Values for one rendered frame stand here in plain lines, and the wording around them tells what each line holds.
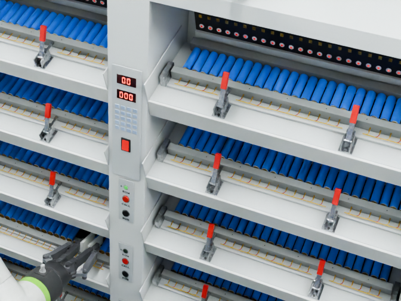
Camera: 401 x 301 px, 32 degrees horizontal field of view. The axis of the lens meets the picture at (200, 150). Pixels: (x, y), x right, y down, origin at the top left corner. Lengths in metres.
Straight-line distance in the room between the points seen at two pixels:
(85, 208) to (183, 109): 0.47
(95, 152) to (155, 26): 0.38
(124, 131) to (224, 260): 0.39
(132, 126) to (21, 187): 0.47
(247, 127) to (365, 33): 0.32
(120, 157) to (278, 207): 0.37
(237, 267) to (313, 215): 0.25
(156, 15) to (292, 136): 0.36
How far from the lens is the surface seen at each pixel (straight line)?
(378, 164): 1.36
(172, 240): 1.69
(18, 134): 1.74
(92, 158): 1.63
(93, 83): 1.53
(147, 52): 1.42
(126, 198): 1.63
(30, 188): 1.86
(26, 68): 1.62
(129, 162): 1.57
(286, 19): 1.27
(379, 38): 1.25
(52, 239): 1.95
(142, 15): 1.39
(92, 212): 1.77
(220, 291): 1.80
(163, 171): 1.58
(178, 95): 1.47
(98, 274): 1.89
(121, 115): 1.52
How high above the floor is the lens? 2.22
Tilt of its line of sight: 34 degrees down
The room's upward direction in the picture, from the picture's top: 4 degrees clockwise
